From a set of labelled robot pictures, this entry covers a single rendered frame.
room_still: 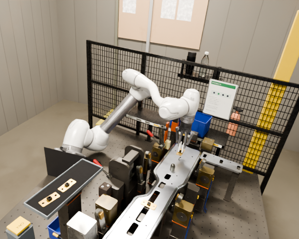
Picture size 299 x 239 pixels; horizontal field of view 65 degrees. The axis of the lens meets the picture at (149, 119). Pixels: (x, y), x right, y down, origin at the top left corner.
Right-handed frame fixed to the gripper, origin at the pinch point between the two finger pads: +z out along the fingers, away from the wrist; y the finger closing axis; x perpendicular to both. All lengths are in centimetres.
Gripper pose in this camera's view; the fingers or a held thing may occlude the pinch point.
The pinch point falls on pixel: (181, 147)
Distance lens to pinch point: 161.3
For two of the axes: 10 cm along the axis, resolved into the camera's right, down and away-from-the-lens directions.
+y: 8.9, 2.9, -3.6
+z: -1.0, 8.8, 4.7
